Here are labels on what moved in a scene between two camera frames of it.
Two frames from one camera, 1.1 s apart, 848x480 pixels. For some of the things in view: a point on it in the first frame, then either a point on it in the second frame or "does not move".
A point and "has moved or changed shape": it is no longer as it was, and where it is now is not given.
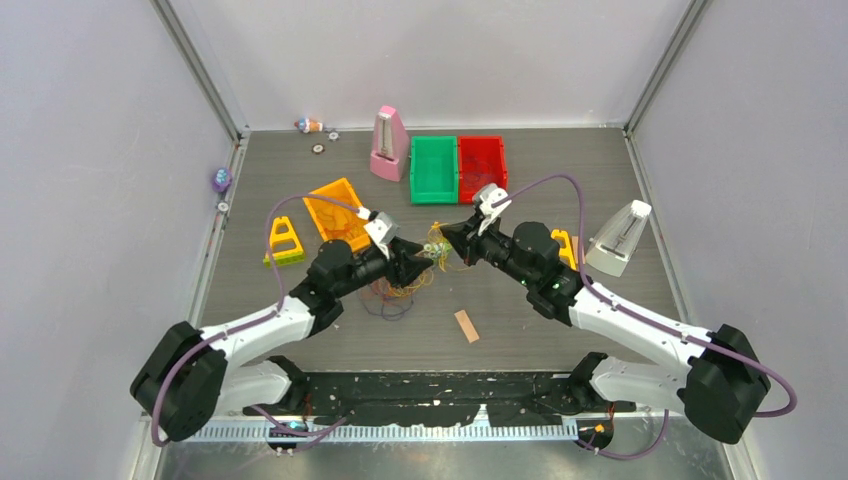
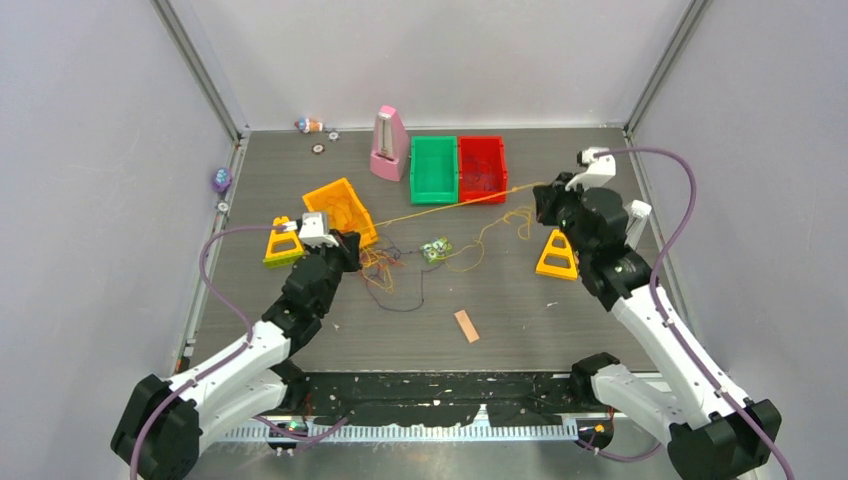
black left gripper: x=403 y=264 → x=347 y=250
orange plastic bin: x=336 y=222 does not move
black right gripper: x=466 y=235 → x=549 y=196
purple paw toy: x=222 y=179 does not move
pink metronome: x=391 y=149 does not move
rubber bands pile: x=425 y=277 has moved or changed shape
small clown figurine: x=307 y=125 does not move
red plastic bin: x=481 y=161 does not move
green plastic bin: x=434 y=170 does not move
